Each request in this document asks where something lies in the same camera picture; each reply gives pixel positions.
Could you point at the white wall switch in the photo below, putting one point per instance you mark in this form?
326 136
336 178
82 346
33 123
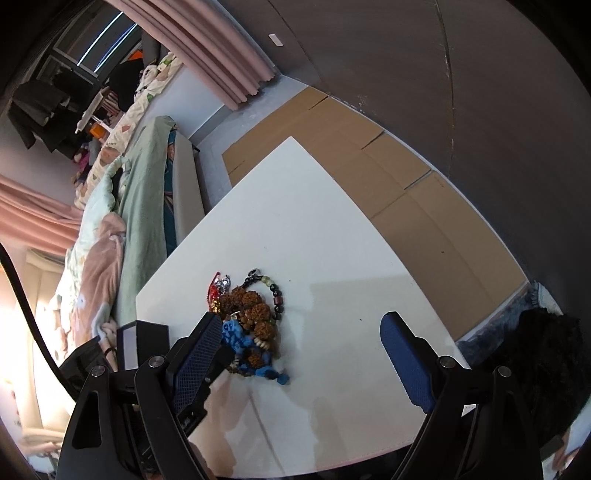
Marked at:
275 39

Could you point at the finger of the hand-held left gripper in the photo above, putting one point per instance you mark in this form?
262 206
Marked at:
226 357

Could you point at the white folding rack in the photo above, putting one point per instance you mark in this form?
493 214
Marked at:
94 108

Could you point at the beige bed base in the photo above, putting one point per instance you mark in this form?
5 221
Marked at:
187 184

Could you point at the flat cardboard sheet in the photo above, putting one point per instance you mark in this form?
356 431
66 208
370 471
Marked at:
323 129
452 258

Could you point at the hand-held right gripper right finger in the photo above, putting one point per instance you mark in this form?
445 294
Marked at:
411 364

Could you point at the pale green floral quilt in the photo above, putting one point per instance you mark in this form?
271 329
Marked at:
94 203

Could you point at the pink window curtain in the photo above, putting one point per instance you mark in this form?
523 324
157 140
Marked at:
37 212
207 46

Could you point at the cream patterned quilt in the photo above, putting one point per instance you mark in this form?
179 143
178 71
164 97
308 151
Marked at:
129 120

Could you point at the grey rug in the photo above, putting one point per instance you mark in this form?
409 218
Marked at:
531 300

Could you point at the white air conditioner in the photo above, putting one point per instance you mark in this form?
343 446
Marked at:
44 258

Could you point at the black jewelry box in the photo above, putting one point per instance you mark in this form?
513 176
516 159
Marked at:
150 341

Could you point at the hanging dark clothes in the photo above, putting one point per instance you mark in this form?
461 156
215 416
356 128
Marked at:
41 106

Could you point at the pink fleece blanket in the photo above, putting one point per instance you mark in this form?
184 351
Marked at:
99 277

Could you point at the pile of plush toys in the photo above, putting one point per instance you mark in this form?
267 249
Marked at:
83 161

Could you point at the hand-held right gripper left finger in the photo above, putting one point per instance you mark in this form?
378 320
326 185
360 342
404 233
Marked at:
196 360

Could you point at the black bag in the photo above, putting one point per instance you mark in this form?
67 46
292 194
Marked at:
127 83

